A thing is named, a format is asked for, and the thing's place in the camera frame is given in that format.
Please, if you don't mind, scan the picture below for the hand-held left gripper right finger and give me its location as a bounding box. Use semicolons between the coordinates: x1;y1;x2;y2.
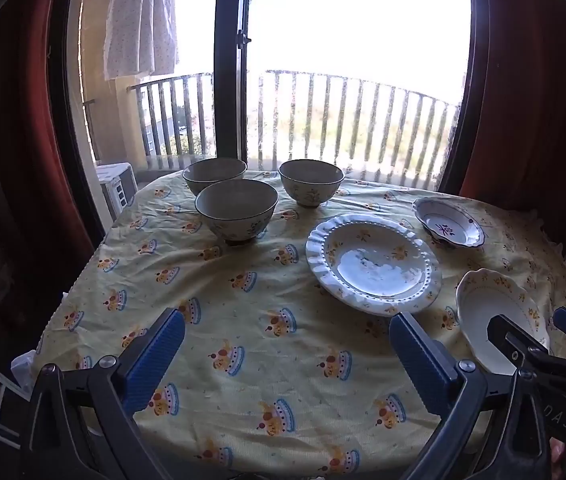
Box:
388;311;554;480

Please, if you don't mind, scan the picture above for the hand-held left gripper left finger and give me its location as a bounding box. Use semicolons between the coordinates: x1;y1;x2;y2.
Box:
20;307;186;480

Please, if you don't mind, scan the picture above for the white scalloped floral dish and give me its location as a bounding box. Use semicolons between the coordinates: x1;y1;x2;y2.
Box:
456;269;551;376

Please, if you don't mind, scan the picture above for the large white ruffled-rim plate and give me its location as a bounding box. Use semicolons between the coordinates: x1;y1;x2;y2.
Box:
305;213;443;317

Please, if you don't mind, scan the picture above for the small blue-patterned dish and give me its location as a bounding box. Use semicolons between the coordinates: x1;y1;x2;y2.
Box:
411;196;486;249

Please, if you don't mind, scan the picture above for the green-rimmed floral ceramic bowl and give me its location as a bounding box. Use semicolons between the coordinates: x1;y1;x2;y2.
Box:
278;159;346;209
194;179;279;247
182;157;248;196

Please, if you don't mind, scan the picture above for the yellow printed tablecloth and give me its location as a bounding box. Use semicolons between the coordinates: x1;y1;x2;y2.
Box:
33;167;566;480

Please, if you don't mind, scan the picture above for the white outdoor air conditioner unit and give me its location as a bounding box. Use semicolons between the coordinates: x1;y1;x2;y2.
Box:
94;162;138;221

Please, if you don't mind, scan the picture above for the red curtain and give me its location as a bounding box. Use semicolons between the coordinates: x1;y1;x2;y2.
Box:
0;0;114;321
458;0;566;256

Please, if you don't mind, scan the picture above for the balcony railing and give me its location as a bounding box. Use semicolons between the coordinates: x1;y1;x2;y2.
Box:
82;69;464;188

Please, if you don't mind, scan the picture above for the hanging white dotted cloth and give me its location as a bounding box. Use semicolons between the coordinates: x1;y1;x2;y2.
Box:
104;0;180;81

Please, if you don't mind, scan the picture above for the white wire rack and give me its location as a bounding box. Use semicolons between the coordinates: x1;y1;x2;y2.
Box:
0;360;34;451

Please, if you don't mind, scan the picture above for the dark window frame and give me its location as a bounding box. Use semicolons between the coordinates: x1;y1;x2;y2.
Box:
45;0;489;241

